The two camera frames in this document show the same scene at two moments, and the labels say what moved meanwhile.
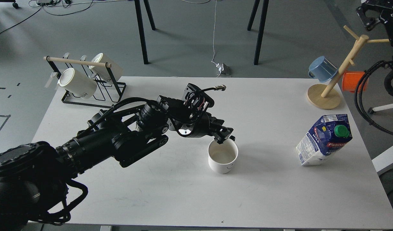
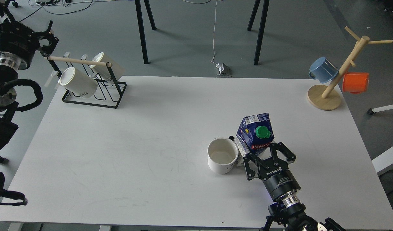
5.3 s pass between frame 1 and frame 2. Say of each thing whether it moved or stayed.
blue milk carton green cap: moved
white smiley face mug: stayed
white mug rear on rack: stayed
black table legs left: stayed
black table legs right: stayed
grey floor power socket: stayed
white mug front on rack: stayed
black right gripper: moved
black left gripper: moved
